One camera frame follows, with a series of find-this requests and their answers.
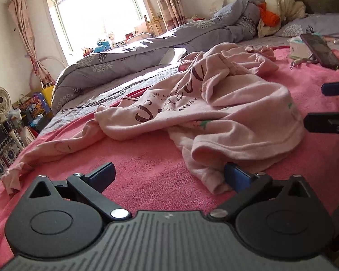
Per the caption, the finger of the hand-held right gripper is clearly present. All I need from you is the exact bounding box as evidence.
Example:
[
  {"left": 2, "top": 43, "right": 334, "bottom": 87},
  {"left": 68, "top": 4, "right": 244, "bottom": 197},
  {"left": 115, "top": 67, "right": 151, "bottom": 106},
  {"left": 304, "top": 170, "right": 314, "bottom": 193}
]
[
  {"left": 303, "top": 112, "right": 339, "bottom": 142},
  {"left": 321, "top": 80, "right": 339, "bottom": 96}
]

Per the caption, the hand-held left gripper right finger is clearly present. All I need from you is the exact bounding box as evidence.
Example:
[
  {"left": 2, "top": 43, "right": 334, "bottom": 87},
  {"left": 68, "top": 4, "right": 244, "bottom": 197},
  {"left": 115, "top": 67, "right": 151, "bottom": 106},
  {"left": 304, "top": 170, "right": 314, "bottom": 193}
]
[{"left": 209, "top": 162, "right": 318, "bottom": 221}]

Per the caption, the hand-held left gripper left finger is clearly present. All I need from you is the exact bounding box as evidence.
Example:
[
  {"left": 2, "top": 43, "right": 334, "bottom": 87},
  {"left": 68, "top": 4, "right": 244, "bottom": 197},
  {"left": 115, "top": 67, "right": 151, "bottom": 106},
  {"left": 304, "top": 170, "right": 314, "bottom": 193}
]
[{"left": 27, "top": 162, "right": 131, "bottom": 221}]

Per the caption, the pink printed shirt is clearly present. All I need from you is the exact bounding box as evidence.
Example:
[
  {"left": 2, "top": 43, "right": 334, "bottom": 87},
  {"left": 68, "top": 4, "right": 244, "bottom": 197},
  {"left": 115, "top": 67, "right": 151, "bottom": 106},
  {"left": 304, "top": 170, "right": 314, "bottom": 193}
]
[{"left": 1, "top": 51, "right": 306, "bottom": 196}]

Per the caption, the black smartphone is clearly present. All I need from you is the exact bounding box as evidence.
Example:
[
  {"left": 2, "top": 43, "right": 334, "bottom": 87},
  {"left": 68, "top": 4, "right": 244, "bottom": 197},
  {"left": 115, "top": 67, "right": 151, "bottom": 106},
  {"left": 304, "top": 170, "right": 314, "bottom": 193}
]
[{"left": 300, "top": 33, "right": 339, "bottom": 70}]

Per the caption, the pink blanket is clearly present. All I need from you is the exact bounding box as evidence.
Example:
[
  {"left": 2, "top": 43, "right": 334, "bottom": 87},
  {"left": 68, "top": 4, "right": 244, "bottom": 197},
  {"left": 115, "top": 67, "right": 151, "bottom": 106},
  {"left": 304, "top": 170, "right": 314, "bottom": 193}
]
[{"left": 0, "top": 44, "right": 339, "bottom": 271}]

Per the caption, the white tissue box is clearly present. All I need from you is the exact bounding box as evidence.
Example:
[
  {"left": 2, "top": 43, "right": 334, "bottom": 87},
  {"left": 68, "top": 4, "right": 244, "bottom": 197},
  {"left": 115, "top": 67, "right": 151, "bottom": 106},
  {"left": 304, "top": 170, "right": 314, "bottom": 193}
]
[{"left": 287, "top": 37, "right": 313, "bottom": 60}]

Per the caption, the grey patterned pillow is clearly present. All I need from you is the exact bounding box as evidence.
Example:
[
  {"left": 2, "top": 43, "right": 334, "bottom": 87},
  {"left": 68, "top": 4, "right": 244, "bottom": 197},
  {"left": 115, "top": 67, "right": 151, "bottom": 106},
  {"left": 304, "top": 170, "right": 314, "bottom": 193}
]
[{"left": 274, "top": 13, "right": 339, "bottom": 38}]

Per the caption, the cream cloth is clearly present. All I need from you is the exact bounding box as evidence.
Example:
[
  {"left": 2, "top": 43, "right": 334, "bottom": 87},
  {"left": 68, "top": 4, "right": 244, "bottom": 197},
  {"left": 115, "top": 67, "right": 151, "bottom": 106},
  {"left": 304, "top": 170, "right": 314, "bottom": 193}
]
[{"left": 257, "top": 0, "right": 308, "bottom": 38}]

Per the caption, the grey bed sheet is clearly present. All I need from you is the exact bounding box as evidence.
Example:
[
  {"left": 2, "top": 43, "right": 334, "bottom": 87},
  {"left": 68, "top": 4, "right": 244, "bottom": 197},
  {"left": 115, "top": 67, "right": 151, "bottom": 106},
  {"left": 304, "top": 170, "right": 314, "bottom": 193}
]
[{"left": 40, "top": 38, "right": 303, "bottom": 136}]

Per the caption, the yellow bag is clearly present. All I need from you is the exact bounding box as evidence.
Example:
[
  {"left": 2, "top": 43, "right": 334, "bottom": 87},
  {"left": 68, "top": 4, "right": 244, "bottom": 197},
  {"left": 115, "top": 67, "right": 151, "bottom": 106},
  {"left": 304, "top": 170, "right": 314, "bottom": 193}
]
[{"left": 41, "top": 83, "right": 56, "bottom": 111}]

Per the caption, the orange cloth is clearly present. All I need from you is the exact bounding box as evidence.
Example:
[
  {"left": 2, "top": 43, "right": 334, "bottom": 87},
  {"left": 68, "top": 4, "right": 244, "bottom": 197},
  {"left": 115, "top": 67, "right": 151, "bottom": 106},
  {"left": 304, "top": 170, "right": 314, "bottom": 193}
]
[{"left": 258, "top": 3, "right": 282, "bottom": 26}]

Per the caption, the colourful toy box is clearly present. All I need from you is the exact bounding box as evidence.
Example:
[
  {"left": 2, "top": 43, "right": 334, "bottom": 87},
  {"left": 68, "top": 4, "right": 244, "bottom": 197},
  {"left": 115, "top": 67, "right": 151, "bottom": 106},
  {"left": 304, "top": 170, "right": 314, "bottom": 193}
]
[{"left": 18, "top": 93, "right": 52, "bottom": 119}]

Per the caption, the patterned covered cabinet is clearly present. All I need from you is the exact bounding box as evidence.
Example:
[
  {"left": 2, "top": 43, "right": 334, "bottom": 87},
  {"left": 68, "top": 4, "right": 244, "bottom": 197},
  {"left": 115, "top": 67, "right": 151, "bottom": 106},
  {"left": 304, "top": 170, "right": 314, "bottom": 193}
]
[{"left": 0, "top": 127, "right": 26, "bottom": 192}]

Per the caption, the grey patterned quilt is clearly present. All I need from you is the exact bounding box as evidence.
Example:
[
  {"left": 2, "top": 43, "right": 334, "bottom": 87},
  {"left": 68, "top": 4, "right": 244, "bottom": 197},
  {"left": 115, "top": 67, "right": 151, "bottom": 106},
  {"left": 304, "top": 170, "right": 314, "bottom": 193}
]
[{"left": 51, "top": 0, "right": 262, "bottom": 116}]

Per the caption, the pink hula hoop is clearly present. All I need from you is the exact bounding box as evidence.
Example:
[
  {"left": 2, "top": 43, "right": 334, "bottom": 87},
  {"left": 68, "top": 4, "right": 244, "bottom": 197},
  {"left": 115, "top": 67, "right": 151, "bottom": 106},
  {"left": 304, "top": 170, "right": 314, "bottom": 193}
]
[{"left": 30, "top": 56, "right": 66, "bottom": 91}]

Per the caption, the cream standing fan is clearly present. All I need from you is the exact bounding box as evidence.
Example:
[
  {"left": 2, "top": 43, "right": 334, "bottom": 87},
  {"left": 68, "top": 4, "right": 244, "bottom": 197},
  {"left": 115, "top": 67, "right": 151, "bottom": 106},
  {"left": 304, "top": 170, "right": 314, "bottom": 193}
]
[{"left": 0, "top": 87, "right": 21, "bottom": 147}]

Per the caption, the blue plush toy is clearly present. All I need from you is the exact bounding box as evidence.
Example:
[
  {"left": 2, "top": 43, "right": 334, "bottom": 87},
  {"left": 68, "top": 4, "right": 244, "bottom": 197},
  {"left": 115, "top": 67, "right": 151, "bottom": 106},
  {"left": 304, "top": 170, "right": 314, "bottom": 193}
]
[{"left": 94, "top": 37, "right": 112, "bottom": 53}]

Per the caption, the pink floral curtain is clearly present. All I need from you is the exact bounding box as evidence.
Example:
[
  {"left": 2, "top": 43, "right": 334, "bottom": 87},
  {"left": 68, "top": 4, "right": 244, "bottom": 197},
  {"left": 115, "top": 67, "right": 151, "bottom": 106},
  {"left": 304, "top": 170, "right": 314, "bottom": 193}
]
[
  {"left": 8, "top": 0, "right": 55, "bottom": 89},
  {"left": 153, "top": 0, "right": 186, "bottom": 27}
]

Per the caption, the wooden easel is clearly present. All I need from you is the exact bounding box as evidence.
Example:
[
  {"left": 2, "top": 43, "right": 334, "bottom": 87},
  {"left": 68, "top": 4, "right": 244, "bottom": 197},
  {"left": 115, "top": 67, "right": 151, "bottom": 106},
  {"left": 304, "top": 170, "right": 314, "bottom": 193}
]
[{"left": 143, "top": 15, "right": 166, "bottom": 36}]

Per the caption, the window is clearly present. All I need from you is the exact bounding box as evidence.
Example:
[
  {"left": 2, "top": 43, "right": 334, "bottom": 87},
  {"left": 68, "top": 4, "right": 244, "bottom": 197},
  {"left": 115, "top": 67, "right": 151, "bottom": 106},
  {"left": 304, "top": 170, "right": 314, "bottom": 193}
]
[{"left": 44, "top": 0, "right": 147, "bottom": 60}]

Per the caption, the black cable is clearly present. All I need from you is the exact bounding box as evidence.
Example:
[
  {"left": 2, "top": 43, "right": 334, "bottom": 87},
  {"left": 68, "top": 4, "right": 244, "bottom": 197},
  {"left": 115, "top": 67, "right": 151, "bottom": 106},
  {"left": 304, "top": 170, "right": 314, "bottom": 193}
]
[{"left": 61, "top": 97, "right": 105, "bottom": 111}]

